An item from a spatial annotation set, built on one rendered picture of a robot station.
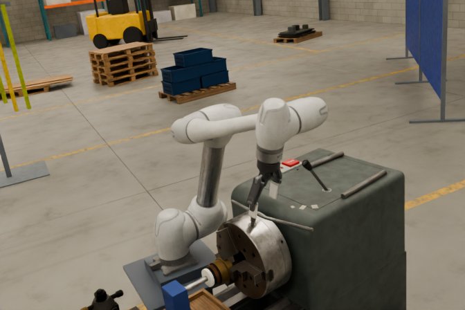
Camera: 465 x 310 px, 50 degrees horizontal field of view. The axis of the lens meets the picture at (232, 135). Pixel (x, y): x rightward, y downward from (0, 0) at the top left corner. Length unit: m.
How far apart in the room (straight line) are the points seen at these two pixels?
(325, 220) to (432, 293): 1.83
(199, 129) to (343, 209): 0.63
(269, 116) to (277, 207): 0.52
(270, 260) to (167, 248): 0.71
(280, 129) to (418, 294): 2.25
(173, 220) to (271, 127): 0.98
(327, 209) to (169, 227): 0.82
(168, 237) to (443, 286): 2.01
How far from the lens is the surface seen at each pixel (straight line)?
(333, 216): 1.90
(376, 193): 2.07
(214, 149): 2.18
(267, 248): 1.84
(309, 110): 1.64
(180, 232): 2.40
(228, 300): 2.13
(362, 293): 2.23
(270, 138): 1.56
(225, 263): 1.88
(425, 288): 3.65
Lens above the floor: 2.15
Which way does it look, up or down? 19 degrees down
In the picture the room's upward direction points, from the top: 7 degrees counter-clockwise
